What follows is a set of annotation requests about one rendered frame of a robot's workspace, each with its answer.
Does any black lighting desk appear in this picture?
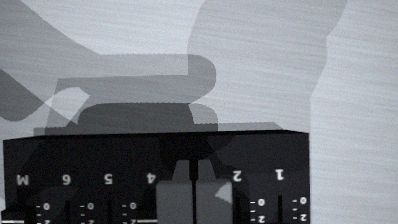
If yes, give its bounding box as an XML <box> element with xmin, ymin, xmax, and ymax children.
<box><xmin>1</xmin><ymin>130</ymin><xmax>310</xmax><ymax>224</ymax></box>

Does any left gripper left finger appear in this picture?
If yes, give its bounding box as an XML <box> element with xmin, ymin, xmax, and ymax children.
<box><xmin>156</xmin><ymin>160</ymin><xmax>195</xmax><ymax>224</ymax></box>

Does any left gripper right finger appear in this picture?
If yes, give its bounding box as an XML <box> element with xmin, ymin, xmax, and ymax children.
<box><xmin>194</xmin><ymin>159</ymin><xmax>232</xmax><ymax>224</ymax></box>

